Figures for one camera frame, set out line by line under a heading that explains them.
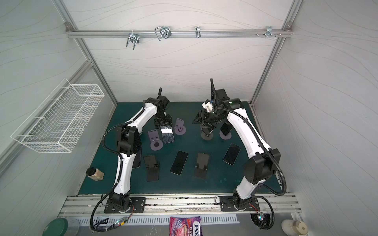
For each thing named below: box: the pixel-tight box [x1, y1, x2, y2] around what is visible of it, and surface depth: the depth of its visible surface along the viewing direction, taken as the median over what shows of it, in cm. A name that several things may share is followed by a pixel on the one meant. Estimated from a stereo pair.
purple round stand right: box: [219, 130, 232, 140], surface depth 102 cm
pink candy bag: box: [169, 215, 203, 236], surface depth 67 cm
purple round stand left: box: [147, 129, 163, 151], surface depth 96 cm
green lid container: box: [42, 217, 69, 236], surface depth 61 cm
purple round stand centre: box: [174, 118, 187, 136], surface depth 100 cm
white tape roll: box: [281, 219, 309, 236], surface depth 62 cm
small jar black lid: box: [86, 167, 105, 181], surface depth 79 cm
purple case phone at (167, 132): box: [159, 125, 175, 144], surface depth 97 cm
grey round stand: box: [200, 132, 214, 141], surface depth 103 cm
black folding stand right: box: [194, 152, 210, 180], surface depth 82 cm
